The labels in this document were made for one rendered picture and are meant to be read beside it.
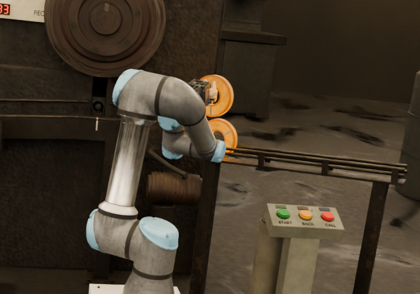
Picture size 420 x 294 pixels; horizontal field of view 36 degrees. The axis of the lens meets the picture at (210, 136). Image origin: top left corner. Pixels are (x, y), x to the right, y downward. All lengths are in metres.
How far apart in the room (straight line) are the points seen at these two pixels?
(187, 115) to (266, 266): 0.70
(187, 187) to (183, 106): 0.83
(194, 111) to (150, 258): 0.43
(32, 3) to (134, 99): 1.03
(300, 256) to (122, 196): 0.63
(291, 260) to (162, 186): 0.69
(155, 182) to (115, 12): 0.68
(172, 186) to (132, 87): 0.83
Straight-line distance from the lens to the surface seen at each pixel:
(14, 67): 2.73
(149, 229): 1.81
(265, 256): 2.26
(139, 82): 1.81
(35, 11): 2.73
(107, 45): 2.51
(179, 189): 2.56
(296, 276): 2.15
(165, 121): 2.12
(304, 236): 2.09
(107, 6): 2.49
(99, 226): 1.88
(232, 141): 2.49
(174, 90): 1.78
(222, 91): 2.38
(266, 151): 2.49
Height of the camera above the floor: 1.27
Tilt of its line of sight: 13 degrees down
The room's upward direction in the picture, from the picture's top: 7 degrees clockwise
